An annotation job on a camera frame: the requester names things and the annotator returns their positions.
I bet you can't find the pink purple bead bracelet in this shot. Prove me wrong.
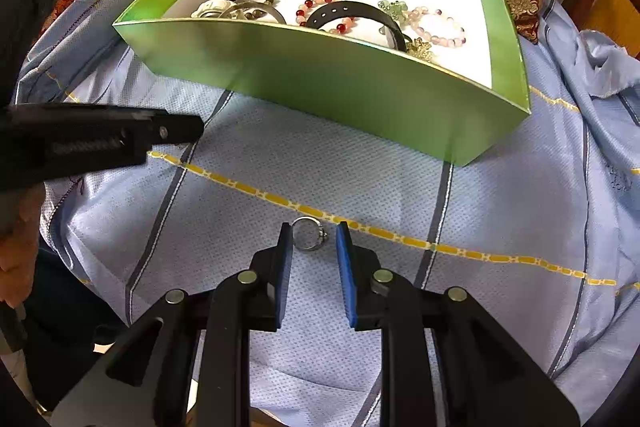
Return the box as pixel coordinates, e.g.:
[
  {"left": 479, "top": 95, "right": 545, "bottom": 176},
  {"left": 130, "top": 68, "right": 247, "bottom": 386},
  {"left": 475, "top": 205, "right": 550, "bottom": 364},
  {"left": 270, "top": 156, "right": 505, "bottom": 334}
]
[{"left": 406, "top": 6, "right": 467, "bottom": 50}]

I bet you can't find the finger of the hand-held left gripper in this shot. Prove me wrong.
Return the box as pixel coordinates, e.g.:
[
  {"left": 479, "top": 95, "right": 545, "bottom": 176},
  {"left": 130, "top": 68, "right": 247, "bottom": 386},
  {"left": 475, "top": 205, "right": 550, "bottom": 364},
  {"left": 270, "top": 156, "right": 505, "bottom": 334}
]
[{"left": 0, "top": 103, "right": 205, "bottom": 194}]

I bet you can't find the red pink bead bracelet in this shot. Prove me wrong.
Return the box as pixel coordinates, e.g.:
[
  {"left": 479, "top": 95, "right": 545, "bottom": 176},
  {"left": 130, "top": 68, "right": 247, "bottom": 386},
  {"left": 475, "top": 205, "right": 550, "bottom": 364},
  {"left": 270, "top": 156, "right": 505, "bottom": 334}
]
[{"left": 295, "top": 0, "right": 360, "bottom": 36}]

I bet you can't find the silver bangle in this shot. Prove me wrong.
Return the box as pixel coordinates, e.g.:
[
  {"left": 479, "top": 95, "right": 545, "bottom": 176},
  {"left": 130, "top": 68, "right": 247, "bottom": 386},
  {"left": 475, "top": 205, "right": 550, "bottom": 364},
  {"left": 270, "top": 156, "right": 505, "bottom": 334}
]
[{"left": 220, "top": 3, "right": 288, "bottom": 26}]

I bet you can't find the black strap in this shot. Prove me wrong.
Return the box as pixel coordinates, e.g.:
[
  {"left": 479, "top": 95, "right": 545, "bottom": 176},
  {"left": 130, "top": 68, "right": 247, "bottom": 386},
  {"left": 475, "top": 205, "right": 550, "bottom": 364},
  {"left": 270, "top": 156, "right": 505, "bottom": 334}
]
[{"left": 305, "top": 0, "right": 407, "bottom": 54}]

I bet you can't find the green jade pendant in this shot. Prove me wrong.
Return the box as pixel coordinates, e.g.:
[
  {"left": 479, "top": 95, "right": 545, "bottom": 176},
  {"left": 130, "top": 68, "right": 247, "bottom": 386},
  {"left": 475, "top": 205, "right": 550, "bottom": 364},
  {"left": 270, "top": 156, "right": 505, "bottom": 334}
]
[{"left": 376, "top": 0, "right": 412, "bottom": 28}]

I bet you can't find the light blue striped cloth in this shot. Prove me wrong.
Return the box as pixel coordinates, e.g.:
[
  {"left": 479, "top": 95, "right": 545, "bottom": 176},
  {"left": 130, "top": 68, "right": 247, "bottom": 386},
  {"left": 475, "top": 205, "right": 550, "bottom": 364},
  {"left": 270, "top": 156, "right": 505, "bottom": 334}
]
[{"left": 15, "top": 0, "right": 640, "bottom": 427}]

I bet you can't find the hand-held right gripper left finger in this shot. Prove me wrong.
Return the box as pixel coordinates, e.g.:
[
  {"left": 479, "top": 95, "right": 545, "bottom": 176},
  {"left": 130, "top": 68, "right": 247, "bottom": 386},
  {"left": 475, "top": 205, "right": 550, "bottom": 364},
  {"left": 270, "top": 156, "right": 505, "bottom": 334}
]
[{"left": 52, "top": 222, "right": 293, "bottom": 427}]

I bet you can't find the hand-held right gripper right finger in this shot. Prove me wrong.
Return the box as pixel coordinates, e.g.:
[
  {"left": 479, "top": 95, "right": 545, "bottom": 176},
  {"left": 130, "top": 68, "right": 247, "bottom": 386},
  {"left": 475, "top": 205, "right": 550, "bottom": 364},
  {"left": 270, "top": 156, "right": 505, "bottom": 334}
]
[{"left": 336, "top": 221, "right": 583, "bottom": 427}]

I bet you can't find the silver ring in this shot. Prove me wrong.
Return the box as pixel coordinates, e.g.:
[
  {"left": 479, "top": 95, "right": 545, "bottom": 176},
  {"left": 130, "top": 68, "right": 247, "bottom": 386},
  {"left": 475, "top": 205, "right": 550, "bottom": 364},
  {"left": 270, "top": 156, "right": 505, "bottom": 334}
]
[{"left": 291, "top": 217, "right": 330, "bottom": 253}]

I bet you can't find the green cardboard box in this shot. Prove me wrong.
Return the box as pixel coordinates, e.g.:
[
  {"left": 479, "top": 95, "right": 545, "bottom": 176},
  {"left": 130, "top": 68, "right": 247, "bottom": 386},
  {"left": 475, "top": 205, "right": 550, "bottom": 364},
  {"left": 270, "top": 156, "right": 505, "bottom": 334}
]
[{"left": 112, "top": 0, "right": 532, "bottom": 168}]

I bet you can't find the person's left hand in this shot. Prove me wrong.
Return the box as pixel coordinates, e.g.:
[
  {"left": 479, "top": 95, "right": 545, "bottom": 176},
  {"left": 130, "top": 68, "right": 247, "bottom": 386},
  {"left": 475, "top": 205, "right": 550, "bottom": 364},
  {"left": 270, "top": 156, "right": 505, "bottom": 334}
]
[{"left": 0, "top": 196, "right": 42, "bottom": 308}]

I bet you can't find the white bracelet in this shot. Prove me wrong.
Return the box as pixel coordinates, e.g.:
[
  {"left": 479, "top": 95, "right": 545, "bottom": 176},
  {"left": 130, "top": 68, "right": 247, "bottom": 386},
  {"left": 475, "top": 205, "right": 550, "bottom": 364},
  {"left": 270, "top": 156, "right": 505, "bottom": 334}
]
[{"left": 192, "top": 0, "right": 232, "bottom": 20}]

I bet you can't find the gold green leaf ornament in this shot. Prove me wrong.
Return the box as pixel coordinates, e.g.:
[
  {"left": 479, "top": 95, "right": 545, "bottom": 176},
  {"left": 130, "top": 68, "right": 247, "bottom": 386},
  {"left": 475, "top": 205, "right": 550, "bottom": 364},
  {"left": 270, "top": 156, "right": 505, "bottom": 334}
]
[{"left": 406, "top": 38, "right": 437, "bottom": 64}]

